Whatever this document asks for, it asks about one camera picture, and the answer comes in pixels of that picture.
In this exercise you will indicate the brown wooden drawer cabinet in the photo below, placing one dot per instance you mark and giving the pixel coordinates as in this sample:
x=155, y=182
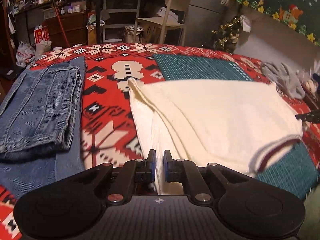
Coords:
x=72, y=30

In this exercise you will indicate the beige chair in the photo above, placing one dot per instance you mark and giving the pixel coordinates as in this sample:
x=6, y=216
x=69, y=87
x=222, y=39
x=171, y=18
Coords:
x=162, y=22

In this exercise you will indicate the white tote bag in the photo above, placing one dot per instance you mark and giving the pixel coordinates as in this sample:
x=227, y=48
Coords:
x=132, y=33

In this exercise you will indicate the small Christmas tree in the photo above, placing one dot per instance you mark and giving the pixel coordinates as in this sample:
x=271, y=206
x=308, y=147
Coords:
x=227, y=35

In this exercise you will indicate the white knit sweater vest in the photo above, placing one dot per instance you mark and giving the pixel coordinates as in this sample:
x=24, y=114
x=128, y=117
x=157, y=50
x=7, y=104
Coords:
x=212, y=115

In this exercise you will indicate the green cutting mat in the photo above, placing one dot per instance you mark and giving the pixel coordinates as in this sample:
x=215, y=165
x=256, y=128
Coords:
x=200, y=65

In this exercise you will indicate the white drawer unit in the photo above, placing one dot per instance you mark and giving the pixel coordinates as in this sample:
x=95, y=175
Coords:
x=121, y=17

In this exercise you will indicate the light denim garment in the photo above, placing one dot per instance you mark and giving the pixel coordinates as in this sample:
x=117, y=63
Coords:
x=67, y=170

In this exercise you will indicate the grey sweater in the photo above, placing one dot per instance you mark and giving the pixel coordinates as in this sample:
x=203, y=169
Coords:
x=285, y=80

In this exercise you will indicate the white hanging cloth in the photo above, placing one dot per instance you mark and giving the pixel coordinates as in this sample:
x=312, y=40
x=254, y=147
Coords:
x=245, y=23

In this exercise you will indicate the green Christmas wall banner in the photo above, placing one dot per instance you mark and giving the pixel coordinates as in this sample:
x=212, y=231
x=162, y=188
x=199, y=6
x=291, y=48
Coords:
x=280, y=2

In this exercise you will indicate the grey refrigerator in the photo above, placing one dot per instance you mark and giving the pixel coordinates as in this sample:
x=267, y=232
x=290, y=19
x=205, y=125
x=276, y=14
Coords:
x=207, y=17

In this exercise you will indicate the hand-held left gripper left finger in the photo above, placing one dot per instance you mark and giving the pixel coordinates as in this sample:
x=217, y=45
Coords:
x=151, y=167

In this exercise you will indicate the red printed box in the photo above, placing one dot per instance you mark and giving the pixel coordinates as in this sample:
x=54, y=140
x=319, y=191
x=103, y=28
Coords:
x=41, y=35

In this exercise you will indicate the grey plastic bag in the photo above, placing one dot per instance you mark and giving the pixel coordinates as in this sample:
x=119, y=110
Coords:
x=43, y=50

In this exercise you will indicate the wooden nightstand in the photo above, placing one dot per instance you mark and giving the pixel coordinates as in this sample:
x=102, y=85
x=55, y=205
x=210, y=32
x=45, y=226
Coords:
x=312, y=97

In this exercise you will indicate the brown paper bag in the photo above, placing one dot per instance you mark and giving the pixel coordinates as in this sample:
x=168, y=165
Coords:
x=91, y=36

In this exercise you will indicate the printed plastic bag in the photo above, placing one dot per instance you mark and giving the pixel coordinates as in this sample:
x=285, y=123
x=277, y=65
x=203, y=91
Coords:
x=25, y=55

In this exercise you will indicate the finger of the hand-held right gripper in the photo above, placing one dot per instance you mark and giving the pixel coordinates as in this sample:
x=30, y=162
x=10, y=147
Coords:
x=311, y=117

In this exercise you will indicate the cluttered shelf rack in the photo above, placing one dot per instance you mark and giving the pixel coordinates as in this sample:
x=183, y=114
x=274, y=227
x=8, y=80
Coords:
x=30, y=5

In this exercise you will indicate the red broom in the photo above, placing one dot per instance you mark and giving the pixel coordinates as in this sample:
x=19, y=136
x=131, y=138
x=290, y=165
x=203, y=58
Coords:
x=60, y=22

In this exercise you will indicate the red printed blanket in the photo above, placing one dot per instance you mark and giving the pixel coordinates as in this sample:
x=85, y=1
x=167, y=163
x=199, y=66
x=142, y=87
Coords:
x=105, y=105

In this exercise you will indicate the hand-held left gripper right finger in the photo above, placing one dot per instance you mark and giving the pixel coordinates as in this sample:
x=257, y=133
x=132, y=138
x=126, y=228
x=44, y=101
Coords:
x=167, y=167

